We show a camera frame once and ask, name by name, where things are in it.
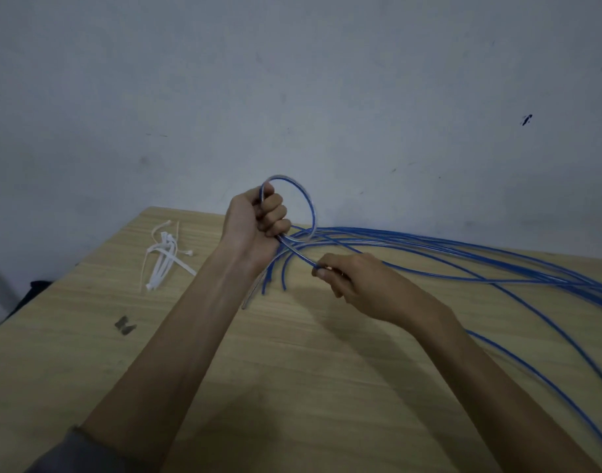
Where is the bundle of white zip ties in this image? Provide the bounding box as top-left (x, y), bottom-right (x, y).
top-left (140, 220), bottom-right (197, 294)

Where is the person's right hand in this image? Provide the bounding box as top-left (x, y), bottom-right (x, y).
top-left (311, 252), bottom-right (455, 336)

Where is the person's left forearm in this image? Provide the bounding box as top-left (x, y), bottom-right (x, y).
top-left (78, 241), bottom-right (269, 469)

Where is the person's left hand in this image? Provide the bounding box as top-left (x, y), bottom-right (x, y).
top-left (219, 184), bottom-right (292, 272)

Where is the long blue cable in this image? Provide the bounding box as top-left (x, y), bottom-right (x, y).
top-left (241, 174), bottom-right (602, 460)

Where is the person's right forearm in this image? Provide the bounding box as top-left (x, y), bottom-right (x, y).
top-left (408, 306), bottom-right (602, 473)

